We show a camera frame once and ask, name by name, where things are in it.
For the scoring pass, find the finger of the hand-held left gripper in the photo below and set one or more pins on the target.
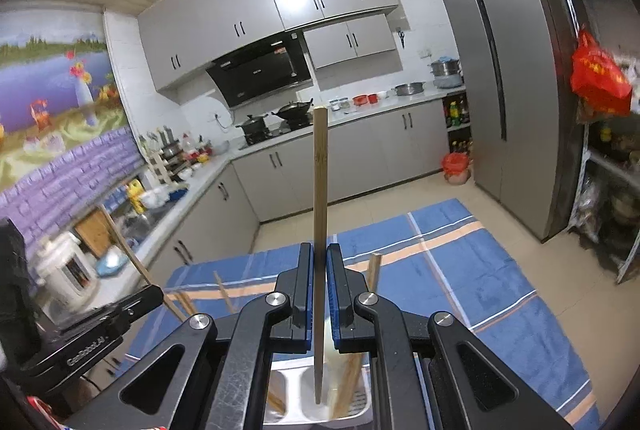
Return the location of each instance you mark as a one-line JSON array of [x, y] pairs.
[[115, 310]]

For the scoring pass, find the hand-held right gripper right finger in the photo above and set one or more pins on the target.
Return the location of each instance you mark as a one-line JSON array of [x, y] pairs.
[[336, 290]]

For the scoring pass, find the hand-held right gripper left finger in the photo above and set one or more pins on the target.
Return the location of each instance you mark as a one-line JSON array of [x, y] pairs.
[[304, 290]]

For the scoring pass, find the bunch of wooden chopsticks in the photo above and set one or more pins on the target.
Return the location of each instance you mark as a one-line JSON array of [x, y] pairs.
[[374, 267]]

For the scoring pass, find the printed bamboo chopstick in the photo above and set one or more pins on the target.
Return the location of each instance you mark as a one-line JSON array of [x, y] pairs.
[[320, 190]]

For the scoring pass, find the white utensil holder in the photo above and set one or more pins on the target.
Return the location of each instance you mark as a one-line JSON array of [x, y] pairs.
[[300, 410]]

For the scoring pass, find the white plastic spoon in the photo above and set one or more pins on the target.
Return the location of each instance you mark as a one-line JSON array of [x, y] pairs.
[[328, 340]]

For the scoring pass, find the white rice cooker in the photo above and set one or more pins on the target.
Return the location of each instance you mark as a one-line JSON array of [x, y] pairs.
[[65, 270]]

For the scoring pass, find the wooden cutting board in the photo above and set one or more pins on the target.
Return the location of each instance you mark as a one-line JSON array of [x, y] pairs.
[[95, 235]]

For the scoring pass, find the steel sink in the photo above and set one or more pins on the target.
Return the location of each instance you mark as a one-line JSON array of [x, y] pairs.
[[145, 225]]

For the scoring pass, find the yellow bottle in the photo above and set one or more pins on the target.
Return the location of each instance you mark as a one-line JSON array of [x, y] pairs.
[[135, 197]]

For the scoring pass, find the blue plaid blanket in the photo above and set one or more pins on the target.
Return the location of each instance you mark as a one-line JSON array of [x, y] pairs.
[[450, 260]]

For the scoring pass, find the grey lower kitchen cabinets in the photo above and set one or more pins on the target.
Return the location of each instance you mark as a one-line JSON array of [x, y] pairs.
[[390, 144]]

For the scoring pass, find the grey kitchen cabinets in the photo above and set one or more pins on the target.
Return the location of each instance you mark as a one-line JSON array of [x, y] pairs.
[[390, 144], [260, 9]]

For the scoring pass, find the gas stove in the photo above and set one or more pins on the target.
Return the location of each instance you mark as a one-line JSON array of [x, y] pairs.
[[275, 132]]

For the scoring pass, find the dish rack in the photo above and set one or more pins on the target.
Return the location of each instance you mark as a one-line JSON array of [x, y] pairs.
[[170, 154]]

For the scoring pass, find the orange plastic bag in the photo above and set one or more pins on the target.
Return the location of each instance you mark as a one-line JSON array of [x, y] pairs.
[[456, 167]]

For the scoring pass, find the black cooking pot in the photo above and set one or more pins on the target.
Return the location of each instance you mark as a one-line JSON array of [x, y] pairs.
[[251, 123]]

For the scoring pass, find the black wok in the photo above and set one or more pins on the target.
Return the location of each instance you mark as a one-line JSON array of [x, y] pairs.
[[292, 109]]

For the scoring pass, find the red bowls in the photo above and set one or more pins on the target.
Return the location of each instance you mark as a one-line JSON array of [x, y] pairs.
[[365, 99]]

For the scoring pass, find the shelf of sauce bottles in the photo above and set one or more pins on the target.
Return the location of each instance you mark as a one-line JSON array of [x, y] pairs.
[[457, 119]]

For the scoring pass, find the steel basin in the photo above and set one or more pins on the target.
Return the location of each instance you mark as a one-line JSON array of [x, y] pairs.
[[409, 88]]

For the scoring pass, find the black range hood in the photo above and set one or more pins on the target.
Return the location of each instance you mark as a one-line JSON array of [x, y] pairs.
[[260, 72]]

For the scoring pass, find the steel steamer pot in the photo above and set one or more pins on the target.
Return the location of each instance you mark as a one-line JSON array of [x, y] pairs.
[[445, 72]]

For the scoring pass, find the scissors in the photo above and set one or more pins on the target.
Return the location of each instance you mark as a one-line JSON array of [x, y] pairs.
[[401, 38]]

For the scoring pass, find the grey refrigerator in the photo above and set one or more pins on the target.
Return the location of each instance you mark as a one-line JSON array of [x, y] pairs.
[[510, 84]]

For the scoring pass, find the grey upper kitchen cabinets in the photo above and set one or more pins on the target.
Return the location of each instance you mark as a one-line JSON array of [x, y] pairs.
[[260, 9]]

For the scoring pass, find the metal storage shelf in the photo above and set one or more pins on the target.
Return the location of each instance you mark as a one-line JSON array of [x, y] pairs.
[[610, 169]]

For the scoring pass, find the red plastic bag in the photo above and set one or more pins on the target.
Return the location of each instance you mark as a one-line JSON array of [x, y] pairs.
[[597, 79]]

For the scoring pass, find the landscape wall mural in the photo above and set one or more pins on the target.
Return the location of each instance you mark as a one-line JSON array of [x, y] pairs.
[[45, 109]]

